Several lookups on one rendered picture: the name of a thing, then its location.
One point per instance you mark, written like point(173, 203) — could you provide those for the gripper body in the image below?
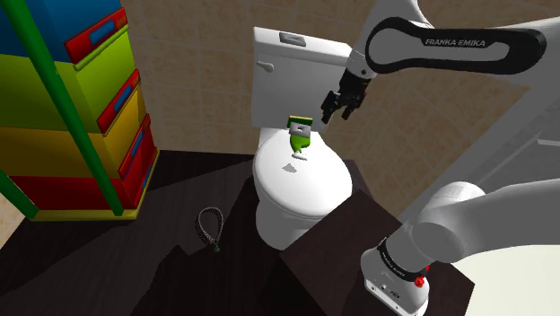
point(353, 87)

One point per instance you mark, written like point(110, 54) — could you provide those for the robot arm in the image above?
point(455, 52)

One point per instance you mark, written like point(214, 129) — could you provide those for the colourful chest of drawers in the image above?
point(65, 109)

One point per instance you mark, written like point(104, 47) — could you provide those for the white toilet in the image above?
point(302, 175)

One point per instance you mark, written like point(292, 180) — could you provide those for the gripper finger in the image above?
point(350, 109)
point(328, 107)

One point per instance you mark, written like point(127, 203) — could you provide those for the small grey flat piece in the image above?
point(289, 168)

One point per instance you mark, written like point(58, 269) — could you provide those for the green figure with grey box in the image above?
point(299, 135)

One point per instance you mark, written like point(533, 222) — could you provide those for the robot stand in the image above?
point(350, 258)

